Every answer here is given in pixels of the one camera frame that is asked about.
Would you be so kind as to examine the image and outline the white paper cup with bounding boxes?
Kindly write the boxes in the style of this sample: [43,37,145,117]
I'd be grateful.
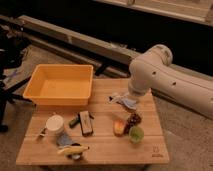
[46,115,64,134]

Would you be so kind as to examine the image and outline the yellow plastic bin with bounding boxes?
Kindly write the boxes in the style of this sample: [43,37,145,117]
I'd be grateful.
[23,64,93,106]

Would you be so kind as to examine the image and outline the green marker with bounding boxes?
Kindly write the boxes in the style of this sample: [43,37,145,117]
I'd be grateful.
[68,116,80,128]

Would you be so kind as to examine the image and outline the green plastic cup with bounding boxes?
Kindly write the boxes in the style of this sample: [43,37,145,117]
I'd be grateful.
[129,126,144,143]

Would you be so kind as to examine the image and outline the dark red grapes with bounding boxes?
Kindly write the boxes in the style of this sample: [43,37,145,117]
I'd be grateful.
[125,113,142,130]

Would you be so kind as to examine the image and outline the blue crumpled cloth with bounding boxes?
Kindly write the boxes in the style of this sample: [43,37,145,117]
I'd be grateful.
[121,97,137,110]

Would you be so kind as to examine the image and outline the black tripod stand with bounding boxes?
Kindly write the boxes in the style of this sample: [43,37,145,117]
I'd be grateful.
[0,26,30,133]

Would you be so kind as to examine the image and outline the yellow banana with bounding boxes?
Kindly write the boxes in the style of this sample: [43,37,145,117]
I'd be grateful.
[58,146,89,155]

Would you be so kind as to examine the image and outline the dark round object under banana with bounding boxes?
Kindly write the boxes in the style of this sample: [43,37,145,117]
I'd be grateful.
[67,143,83,160]

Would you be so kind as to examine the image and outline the black rectangular eraser block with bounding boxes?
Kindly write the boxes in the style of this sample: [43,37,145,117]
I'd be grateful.
[79,111,93,136]

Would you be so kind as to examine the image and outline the orange peach fruit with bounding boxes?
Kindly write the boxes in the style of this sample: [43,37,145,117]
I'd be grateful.
[113,121,125,136]

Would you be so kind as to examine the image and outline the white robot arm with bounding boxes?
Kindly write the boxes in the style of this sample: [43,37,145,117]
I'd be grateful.
[128,44,213,119]

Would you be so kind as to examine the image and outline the blue grey small object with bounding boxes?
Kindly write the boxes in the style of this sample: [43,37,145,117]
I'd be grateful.
[57,134,73,146]

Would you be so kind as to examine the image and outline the small toy utensil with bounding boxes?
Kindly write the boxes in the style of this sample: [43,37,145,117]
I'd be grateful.
[37,127,47,139]

